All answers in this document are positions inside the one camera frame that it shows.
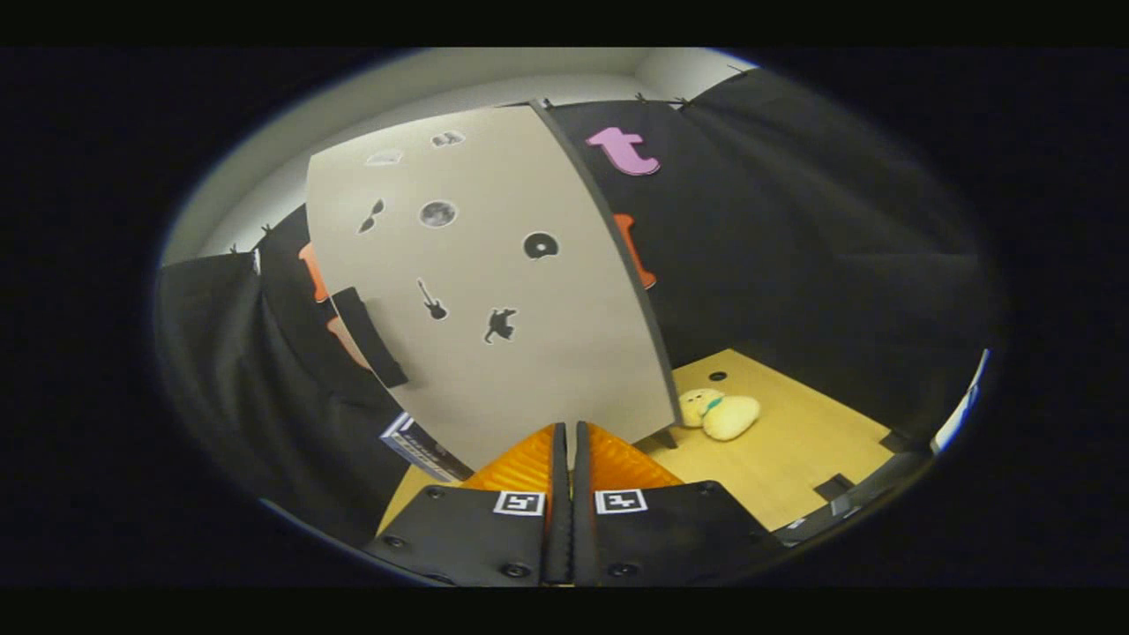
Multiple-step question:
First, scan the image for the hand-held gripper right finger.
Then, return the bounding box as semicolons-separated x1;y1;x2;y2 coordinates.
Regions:
572;420;788;586

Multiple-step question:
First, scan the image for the grey cabinet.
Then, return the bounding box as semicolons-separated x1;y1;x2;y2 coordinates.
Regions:
527;100;680;451

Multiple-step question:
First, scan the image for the dark blue book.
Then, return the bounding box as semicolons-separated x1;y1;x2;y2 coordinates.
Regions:
379;412;475;484

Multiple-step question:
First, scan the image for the black backdrop cloth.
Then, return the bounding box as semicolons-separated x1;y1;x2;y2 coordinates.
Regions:
154;66;993;548

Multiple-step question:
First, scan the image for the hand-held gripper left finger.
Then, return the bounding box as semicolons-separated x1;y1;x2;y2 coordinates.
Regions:
363;422;572;586

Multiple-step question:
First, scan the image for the yellow plush toy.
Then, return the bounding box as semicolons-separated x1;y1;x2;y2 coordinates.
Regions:
677;388;762;442

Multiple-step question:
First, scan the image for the beige cabinet door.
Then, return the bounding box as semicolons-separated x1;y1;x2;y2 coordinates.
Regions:
305;104;673;473

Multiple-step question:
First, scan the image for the white side table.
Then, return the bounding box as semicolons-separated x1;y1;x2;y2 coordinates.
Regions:
935;348;991;455

